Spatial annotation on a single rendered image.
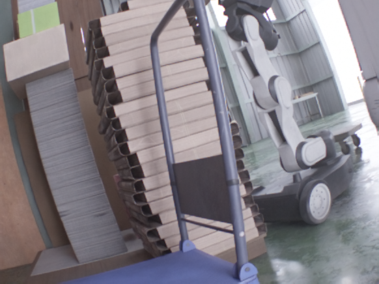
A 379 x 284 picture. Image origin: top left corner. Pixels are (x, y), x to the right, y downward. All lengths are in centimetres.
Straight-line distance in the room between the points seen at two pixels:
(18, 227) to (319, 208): 199
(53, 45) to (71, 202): 76
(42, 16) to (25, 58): 24
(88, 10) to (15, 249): 191
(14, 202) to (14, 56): 121
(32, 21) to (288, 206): 150
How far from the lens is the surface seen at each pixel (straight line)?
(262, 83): 181
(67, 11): 288
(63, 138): 180
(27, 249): 268
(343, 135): 311
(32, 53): 178
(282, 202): 165
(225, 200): 83
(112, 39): 136
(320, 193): 163
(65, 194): 179
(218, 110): 78
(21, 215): 264
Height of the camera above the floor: 51
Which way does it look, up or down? 2 degrees up
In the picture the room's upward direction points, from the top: 17 degrees counter-clockwise
